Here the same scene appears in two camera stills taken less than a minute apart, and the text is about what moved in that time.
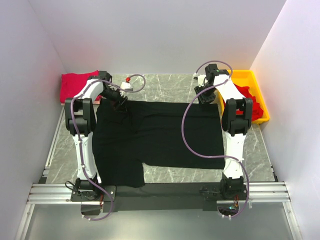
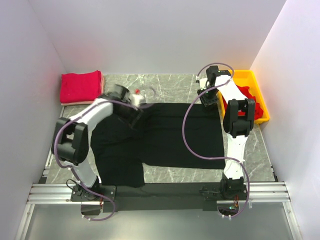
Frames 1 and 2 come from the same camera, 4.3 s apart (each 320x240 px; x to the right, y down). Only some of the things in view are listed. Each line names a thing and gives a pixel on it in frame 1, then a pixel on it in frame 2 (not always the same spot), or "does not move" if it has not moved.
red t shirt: (257, 110) does not move
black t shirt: (177, 134) does not move
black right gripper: (203, 100) does not move
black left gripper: (120, 104) -> (132, 121)
